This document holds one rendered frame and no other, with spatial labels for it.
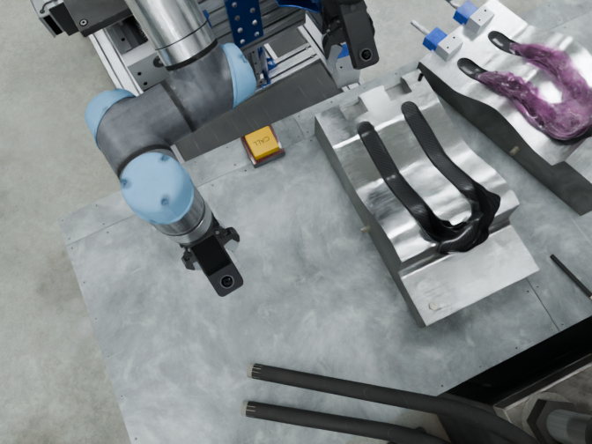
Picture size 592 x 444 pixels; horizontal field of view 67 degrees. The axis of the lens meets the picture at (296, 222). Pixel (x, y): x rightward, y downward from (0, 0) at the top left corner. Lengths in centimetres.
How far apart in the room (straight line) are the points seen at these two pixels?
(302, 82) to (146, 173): 139
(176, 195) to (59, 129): 180
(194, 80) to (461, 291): 65
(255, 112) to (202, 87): 123
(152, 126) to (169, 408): 61
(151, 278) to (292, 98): 104
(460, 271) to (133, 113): 68
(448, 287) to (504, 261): 13
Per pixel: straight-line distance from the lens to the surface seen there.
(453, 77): 115
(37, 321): 208
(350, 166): 97
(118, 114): 61
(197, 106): 60
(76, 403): 199
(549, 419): 104
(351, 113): 105
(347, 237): 100
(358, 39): 86
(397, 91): 109
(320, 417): 93
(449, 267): 97
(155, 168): 54
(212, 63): 60
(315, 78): 188
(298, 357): 97
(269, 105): 183
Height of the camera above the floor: 177
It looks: 74 degrees down
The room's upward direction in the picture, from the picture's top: 7 degrees counter-clockwise
